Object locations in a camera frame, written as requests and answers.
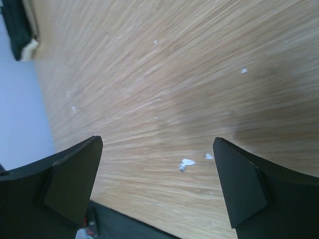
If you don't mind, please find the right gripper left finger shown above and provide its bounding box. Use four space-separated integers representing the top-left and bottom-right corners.
0 135 103 239

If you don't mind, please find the black t shirt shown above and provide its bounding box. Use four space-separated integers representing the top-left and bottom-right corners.
0 0 31 61

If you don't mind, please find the folded beige t shirt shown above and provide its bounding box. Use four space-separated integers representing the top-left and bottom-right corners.
20 0 40 62

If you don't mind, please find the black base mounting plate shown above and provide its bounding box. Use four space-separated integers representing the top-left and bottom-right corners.
89 201 177 239

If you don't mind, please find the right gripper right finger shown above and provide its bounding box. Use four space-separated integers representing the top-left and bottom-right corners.
213 137 319 239

